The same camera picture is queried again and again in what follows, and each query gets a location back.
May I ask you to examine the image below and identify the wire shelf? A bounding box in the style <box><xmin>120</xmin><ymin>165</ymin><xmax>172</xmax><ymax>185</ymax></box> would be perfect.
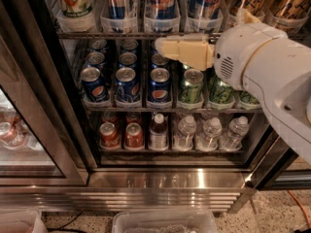
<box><xmin>86</xmin><ymin>107</ymin><xmax>263</xmax><ymax>114</ymax></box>
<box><xmin>56</xmin><ymin>32</ymin><xmax>222</xmax><ymax>40</ymax></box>

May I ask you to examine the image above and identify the gold can right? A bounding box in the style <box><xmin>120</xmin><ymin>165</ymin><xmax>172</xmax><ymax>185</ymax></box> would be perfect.
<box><xmin>270</xmin><ymin>0</ymin><xmax>311</xmax><ymax>19</ymax></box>

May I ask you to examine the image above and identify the middle water bottle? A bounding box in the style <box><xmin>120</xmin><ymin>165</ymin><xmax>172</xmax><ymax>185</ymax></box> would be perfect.
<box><xmin>195</xmin><ymin>117</ymin><xmax>223</xmax><ymax>151</ymax></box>

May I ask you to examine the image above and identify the blue redbull can left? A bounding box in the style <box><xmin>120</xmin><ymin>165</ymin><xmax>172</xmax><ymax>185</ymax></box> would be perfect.
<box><xmin>108</xmin><ymin>0</ymin><xmax>133</xmax><ymax>19</ymax></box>

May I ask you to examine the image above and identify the front right pepsi can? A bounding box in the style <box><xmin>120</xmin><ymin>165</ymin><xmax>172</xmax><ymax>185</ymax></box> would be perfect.
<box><xmin>148</xmin><ymin>68</ymin><xmax>171</xmax><ymax>103</ymax></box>

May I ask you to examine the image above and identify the clear plastic bin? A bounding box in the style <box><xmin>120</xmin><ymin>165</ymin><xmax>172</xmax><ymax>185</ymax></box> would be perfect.
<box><xmin>112</xmin><ymin>208</ymin><xmax>218</xmax><ymax>233</ymax></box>
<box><xmin>0</xmin><ymin>210</ymin><xmax>48</xmax><ymax>233</ymax></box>

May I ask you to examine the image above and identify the front right red can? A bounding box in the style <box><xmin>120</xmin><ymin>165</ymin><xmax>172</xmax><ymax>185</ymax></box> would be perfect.
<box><xmin>125</xmin><ymin>122</ymin><xmax>144</xmax><ymax>148</ymax></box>

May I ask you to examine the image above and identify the front left pepsi can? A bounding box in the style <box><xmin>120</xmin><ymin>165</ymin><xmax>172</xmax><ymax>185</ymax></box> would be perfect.
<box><xmin>80</xmin><ymin>67</ymin><xmax>109</xmax><ymax>103</ymax></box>

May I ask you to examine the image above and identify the water bottle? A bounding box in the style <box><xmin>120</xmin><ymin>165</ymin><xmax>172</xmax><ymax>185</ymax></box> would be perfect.
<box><xmin>195</xmin><ymin>117</ymin><xmax>223</xmax><ymax>151</ymax></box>
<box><xmin>220</xmin><ymin>116</ymin><xmax>249</xmax><ymax>151</ymax></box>
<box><xmin>173</xmin><ymin>116</ymin><xmax>196</xmax><ymax>151</ymax></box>

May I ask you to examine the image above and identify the front middle pepsi can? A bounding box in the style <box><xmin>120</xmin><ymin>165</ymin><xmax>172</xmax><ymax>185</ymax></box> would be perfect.
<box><xmin>116</xmin><ymin>67</ymin><xmax>140</xmax><ymax>103</ymax></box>

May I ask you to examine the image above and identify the stainless fridge base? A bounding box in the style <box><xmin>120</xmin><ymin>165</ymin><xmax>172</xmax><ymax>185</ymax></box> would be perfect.
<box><xmin>0</xmin><ymin>169</ymin><xmax>256</xmax><ymax>213</ymax></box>

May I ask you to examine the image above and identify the black cable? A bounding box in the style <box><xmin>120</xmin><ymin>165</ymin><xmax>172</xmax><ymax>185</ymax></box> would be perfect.
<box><xmin>47</xmin><ymin>211</ymin><xmax>88</xmax><ymax>233</ymax></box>

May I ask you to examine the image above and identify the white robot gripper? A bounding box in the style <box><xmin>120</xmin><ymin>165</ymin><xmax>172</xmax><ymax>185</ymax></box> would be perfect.
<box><xmin>155</xmin><ymin>8</ymin><xmax>288</xmax><ymax>90</ymax></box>

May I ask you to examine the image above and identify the clear plastic bin left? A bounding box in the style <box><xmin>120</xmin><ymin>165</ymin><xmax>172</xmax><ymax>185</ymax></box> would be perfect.
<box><xmin>0</xmin><ymin>210</ymin><xmax>48</xmax><ymax>233</ymax></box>

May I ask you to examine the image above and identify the front left green can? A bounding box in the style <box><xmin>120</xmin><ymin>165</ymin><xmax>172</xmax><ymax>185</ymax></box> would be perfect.
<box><xmin>178</xmin><ymin>69</ymin><xmax>204</xmax><ymax>104</ymax></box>

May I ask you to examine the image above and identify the pepsi can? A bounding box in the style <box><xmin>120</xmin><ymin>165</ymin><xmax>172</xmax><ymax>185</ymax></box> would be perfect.
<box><xmin>80</xmin><ymin>67</ymin><xmax>109</xmax><ymax>103</ymax></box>
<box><xmin>116</xmin><ymin>67</ymin><xmax>140</xmax><ymax>103</ymax></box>
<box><xmin>148</xmin><ymin>68</ymin><xmax>171</xmax><ymax>103</ymax></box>

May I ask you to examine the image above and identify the right water bottle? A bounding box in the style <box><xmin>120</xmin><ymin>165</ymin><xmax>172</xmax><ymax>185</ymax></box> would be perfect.
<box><xmin>220</xmin><ymin>116</ymin><xmax>249</xmax><ymax>151</ymax></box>

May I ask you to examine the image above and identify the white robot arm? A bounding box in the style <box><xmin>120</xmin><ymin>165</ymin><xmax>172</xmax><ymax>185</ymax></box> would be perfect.
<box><xmin>155</xmin><ymin>9</ymin><xmax>311</xmax><ymax>163</ymax></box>

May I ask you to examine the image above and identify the clear plastic bin centre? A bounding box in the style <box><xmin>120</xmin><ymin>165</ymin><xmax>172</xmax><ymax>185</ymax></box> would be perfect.
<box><xmin>112</xmin><ymin>208</ymin><xmax>218</xmax><ymax>233</ymax></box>

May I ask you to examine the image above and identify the front middle green can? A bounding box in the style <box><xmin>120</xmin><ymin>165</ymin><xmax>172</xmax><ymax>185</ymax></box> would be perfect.
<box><xmin>209</xmin><ymin>75</ymin><xmax>234</xmax><ymax>104</ymax></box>

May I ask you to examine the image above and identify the top wire shelf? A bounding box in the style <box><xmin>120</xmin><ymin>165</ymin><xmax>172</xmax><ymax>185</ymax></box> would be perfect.
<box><xmin>56</xmin><ymin>32</ymin><xmax>222</xmax><ymax>40</ymax></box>

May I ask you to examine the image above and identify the glass fridge door left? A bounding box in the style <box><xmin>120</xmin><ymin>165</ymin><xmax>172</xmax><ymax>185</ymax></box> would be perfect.
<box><xmin>0</xmin><ymin>36</ymin><xmax>87</xmax><ymax>186</ymax></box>

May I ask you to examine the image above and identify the blue silver redbull can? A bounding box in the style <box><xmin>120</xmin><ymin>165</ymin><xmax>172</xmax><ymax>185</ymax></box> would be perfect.
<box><xmin>188</xmin><ymin>0</ymin><xmax>222</xmax><ymax>19</ymax></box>

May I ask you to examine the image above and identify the front left red can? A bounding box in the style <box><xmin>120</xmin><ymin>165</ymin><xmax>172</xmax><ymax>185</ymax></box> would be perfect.
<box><xmin>99</xmin><ymin>122</ymin><xmax>121</xmax><ymax>149</ymax></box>

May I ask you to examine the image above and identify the red can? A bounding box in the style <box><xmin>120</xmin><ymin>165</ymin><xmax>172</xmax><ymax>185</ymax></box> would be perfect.
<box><xmin>125</xmin><ymin>122</ymin><xmax>144</xmax><ymax>148</ymax></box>
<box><xmin>99</xmin><ymin>122</ymin><xmax>121</xmax><ymax>149</ymax></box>

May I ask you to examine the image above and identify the blue redbull can middle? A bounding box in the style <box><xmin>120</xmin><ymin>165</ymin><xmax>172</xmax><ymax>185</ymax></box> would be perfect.
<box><xmin>151</xmin><ymin>0</ymin><xmax>175</xmax><ymax>19</ymax></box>

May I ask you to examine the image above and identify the front right green can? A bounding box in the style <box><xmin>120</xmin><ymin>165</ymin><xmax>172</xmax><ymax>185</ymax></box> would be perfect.
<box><xmin>239</xmin><ymin>91</ymin><xmax>259</xmax><ymax>105</ymax></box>

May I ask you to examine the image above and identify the brown drink bottle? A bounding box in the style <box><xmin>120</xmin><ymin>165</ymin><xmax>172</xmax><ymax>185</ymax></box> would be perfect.
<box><xmin>149</xmin><ymin>114</ymin><xmax>168</xmax><ymax>150</ymax></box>

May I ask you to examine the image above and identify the orange cable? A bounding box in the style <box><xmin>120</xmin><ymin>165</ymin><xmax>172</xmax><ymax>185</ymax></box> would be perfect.
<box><xmin>287</xmin><ymin>190</ymin><xmax>311</xmax><ymax>230</ymax></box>

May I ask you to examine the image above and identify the left water bottle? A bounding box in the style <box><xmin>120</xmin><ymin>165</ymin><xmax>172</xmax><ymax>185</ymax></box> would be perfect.
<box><xmin>173</xmin><ymin>116</ymin><xmax>196</xmax><ymax>151</ymax></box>

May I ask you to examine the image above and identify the middle wire shelf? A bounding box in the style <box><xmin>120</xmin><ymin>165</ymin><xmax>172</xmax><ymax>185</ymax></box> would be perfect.
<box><xmin>86</xmin><ymin>107</ymin><xmax>263</xmax><ymax>114</ymax></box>

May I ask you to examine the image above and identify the green can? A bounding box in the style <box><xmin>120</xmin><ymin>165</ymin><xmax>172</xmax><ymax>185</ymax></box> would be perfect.
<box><xmin>178</xmin><ymin>69</ymin><xmax>204</xmax><ymax>104</ymax></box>
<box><xmin>209</xmin><ymin>75</ymin><xmax>234</xmax><ymax>104</ymax></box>
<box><xmin>239</xmin><ymin>91</ymin><xmax>259</xmax><ymax>105</ymax></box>

